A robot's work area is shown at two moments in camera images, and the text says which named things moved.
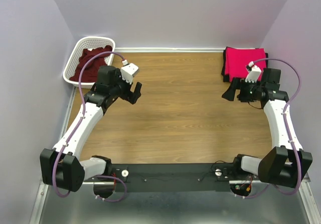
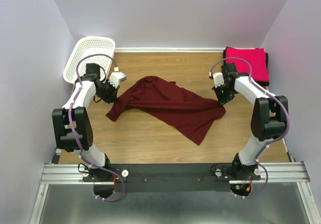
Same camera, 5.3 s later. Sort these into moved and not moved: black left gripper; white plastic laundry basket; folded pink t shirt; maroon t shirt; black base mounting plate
Moved: black left gripper; maroon t shirt
Not moved: white plastic laundry basket; folded pink t shirt; black base mounting plate
